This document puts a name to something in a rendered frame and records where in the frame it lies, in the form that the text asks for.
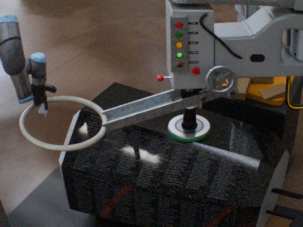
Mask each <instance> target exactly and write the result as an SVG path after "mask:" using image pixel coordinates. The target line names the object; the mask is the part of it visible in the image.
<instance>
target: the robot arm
mask: <svg viewBox="0 0 303 227"><path fill-rule="evenodd" d="M0 58H1V62H2V66H3V69H4V71H5V73H6V74H8V75H10V78H11V81H12V84H13V85H14V88H15V91H16V94H17V97H18V101H19V103H20V104H23V103H27V102H30V101H32V100H33V102H34V105H39V104H41V106H38V108H40V109H39V110H38V113H39V114H45V117H46V115H47V111H48V102H47V95H46V91H50V92H52V93H56V90H57V89H56V87H55V86H53V85H51V86H50V85H47V84H45V83H46V81H47V78H46V76H47V72H46V55H45V54H44V53H41V52H39V53H34V54H32V55H31V57H30V58H28V59H26V58H25V55H24V49H23V47H22V41H21V34H20V28H19V22H18V18H17V17H16V16H15V15H5V16H3V17H0ZM30 74H31V78H32V84H30V78H29V77H28V75H30ZM45 90H46V91H45ZM43 101H44V103H42V102H43Z"/></svg>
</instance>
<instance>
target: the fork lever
mask: <svg viewBox="0 0 303 227"><path fill-rule="evenodd" d="M225 83H226V84H227V85H228V78H226V81H225ZM227 85H226V86H223V87H222V89H225V88H226V87H227ZM215 86H219V84H218V83H217V81H216V79H214V87H215ZM235 94H236V93H235V90H231V91H230V96H234V95H235ZM225 95H227V92H224V93H214V92H212V91H207V92H204V93H200V94H197V95H194V96H190V97H188V98H183V99H180V100H176V101H174V102H173V101H172V99H176V98H179V97H181V96H180V89H177V90H174V89H172V90H168V91H165V92H162V93H158V94H155V95H152V96H150V97H148V98H144V99H140V100H137V101H133V102H130V103H126V104H123V105H120V106H116V107H115V108H112V109H108V110H106V111H102V115H106V116H107V117H108V122H106V123H103V124H102V126H103V127H107V132H108V131H112V130H115V129H118V128H122V127H126V126H129V125H132V124H136V123H139V122H143V121H146V120H149V119H151V118H154V117H157V116H161V115H164V114H168V113H171V112H175V111H178V110H181V109H185V108H189V107H190V106H193V105H197V104H199V103H203V102H206V101H209V100H213V99H216V98H220V97H222V96H225Z"/></svg>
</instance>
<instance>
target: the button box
mask: <svg viewBox="0 0 303 227"><path fill-rule="evenodd" d="M178 21H180V22H182V24H183V27H182V28H176V27H175V24H176V23H177V22H178ZM179 31H180V32H182V33H183V37H182V38H176V34H175V33H176V32H179ZM169 36H170V72H187V71H188V18H187V16H183V15H181V16H172V15H170V16H169ZM178 41H181V42H183V47H182V48H177V47H176V45H175V44H176V43H177V42H178ZM178 51H181V52H182V53H183V57H182V58H177V57H176V56H175V54H176V52H178ZM177 61H182V62H183V67H181V68H177V67H176V66H175V64H176V62H177Z"/></svg>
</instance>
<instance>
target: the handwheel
mask: <svg viewBox="0 0 303 227"><path fill-rule="evenodd" d="M218 69H226V70H228V71H229V72H228V73H226V74H225V75H223V74H221V73H220V72H216V75H214V74H212V72H214V71H216V70H218ZM230 75H231V76H232V81H231V84H230V85H229V86H228V87H226V88H225V89H222V87H223V84H224V83H225V81H226V79H225V78H227V77H228V76H230ZM210 76H211V77H212V78H215V79H216V81H217V83H218V84H219V86H220V88H219V89H214V88H213V87H212V86H211V85H210V83H209V77H210ZM205 82H206V85H207V88H208V89H209V90H210V91H212V92H214V93H224V92H227V91H229V90H230V89H231V88H233V86H234V84H235V82H236V76H235V74H234V72H233V70H232V69H231V68H230V67H228V66H226V65H217V66H215V67H212V68H210V69H209V70H208V72H207V73H206V78H205Z"/></svg>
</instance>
